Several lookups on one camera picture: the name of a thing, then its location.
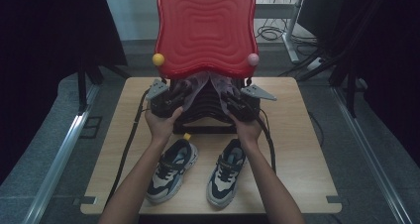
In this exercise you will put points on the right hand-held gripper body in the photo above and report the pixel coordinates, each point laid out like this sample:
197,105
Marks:
247,110

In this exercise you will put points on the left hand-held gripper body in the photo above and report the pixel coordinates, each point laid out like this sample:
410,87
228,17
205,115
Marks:
161,105

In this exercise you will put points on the purple child's shoe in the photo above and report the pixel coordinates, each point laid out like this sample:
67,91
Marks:
198,85
219,85

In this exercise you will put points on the red and black shoe rack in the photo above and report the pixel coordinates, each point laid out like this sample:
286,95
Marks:
206,35

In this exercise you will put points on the navy and white sneaker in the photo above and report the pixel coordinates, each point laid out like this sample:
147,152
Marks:
224,184
171,181

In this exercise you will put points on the person's right hand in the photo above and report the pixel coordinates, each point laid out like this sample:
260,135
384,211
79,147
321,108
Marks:
249,131

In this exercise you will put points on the person's left hand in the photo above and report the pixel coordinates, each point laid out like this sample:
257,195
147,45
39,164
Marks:
160,128

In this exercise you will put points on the white power strip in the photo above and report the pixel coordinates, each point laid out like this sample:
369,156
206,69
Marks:
314,63

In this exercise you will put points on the black metal stand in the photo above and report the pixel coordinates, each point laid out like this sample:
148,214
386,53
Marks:
350,91
81,88

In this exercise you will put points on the black curtain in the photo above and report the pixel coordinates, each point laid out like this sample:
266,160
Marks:
389,52
49,52

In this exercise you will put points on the black floor bracket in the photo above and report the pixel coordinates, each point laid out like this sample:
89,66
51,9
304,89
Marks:
91,127

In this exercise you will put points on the white metal desk frame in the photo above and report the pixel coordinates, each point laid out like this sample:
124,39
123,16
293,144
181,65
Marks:
292,35

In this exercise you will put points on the aluminium rail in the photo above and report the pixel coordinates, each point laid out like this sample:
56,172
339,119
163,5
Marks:
366,144
61,158

